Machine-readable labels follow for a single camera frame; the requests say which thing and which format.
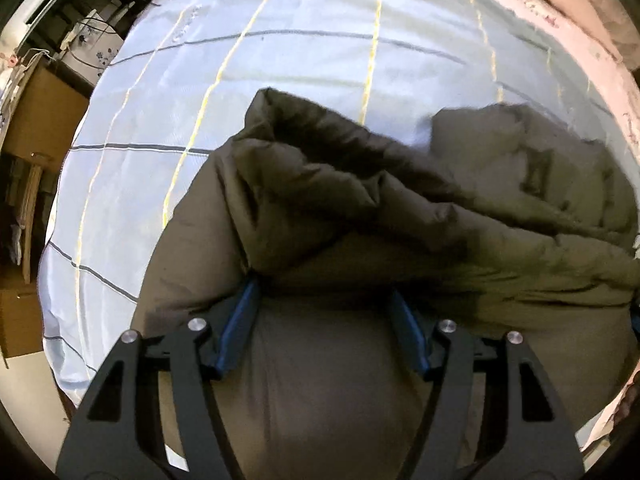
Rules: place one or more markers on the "dark olive puffer jacket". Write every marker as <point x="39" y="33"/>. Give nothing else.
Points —
<point x="502" y="220"/>

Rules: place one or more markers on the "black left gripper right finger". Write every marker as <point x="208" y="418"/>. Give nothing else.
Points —
<point x="524" y="431"/>

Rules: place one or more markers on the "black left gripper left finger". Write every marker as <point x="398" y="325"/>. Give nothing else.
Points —
<point x="117" y="432"/>

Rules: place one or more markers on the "light blue checked bedsheet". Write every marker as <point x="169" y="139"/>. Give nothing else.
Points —
<point x="182" y="82"/>

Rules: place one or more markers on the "white appliance with cables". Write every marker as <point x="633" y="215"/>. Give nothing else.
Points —
<point x="90" y="47"/>

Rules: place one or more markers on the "cardboard box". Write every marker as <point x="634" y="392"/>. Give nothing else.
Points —
<point x="44" y="121"/>

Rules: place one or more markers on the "pink floral bedding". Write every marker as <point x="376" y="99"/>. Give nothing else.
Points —
<point x="576" y="25"/>

